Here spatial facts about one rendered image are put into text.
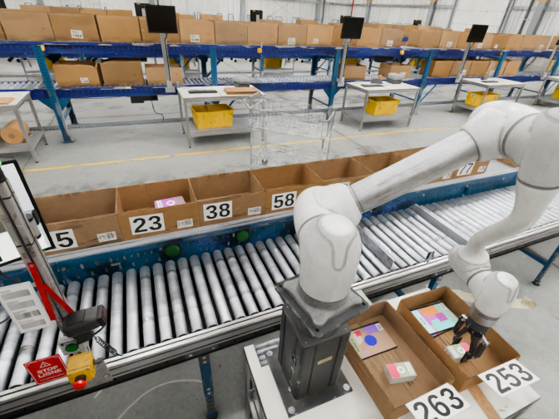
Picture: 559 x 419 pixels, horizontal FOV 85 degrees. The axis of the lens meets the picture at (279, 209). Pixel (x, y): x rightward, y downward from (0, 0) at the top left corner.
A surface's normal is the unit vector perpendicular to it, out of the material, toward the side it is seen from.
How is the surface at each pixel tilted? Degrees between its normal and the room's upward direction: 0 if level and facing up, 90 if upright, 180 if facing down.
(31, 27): 90
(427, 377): 0
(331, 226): 6
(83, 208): 89
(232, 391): 0
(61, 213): 90
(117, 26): 89
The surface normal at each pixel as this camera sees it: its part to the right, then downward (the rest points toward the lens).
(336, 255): 0.04, 0.23
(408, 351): 0.06, -0.84
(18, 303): 0.39, 0.52
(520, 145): -0.97, 0.21
